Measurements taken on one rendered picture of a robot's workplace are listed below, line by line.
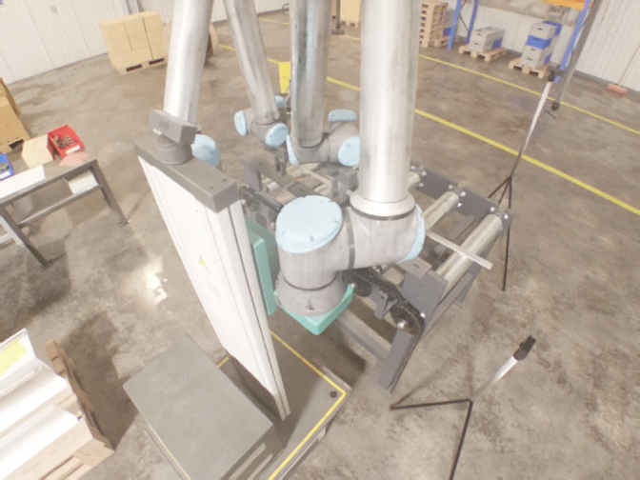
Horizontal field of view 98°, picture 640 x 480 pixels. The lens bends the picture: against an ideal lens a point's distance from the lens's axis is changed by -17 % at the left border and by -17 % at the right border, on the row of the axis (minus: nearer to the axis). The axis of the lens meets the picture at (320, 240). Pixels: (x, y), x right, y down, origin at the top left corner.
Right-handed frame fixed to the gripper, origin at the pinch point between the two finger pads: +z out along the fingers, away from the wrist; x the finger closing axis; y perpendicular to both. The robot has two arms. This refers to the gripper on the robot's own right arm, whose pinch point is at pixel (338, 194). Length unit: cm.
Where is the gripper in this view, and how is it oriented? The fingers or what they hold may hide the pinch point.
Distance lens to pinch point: 130.0
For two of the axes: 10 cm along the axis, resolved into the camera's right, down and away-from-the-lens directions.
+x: -7.0, -5.1, 5.0
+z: 0.0, 7.0, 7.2
